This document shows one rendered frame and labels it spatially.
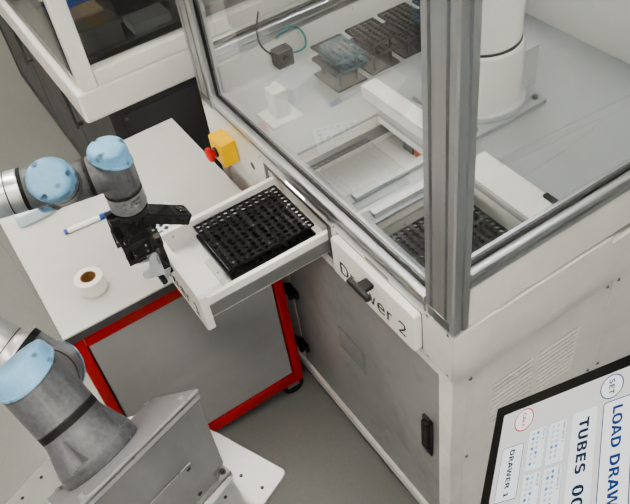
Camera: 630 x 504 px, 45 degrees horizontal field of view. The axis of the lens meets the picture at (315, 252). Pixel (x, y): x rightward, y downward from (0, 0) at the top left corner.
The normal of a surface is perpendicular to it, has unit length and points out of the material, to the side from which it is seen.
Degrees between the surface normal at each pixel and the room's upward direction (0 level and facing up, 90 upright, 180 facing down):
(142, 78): 90
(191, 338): 90
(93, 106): 90
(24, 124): 0
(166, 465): 90
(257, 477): 0
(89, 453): 31
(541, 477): 50
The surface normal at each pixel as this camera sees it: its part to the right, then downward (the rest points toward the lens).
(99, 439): 0.29, -0.48
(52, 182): 0.20, 0.02
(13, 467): -0.11, -0.69
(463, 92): 0.54, 0.55
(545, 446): -0.80, -0.55
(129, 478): 0.77, 0.40
